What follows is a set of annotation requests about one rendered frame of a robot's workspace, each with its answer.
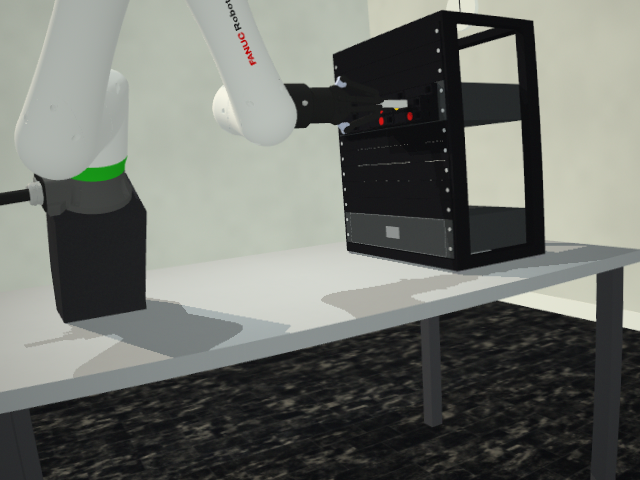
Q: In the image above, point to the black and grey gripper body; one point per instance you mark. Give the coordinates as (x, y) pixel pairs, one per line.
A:
(325, 105)

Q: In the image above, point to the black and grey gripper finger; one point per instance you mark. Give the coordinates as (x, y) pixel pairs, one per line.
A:
(348, 127)
(343, 81)

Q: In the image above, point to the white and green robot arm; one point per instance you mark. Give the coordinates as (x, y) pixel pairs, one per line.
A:
(59, 131)

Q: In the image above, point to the black server rack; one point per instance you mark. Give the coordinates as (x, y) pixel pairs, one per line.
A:
(389, 215)

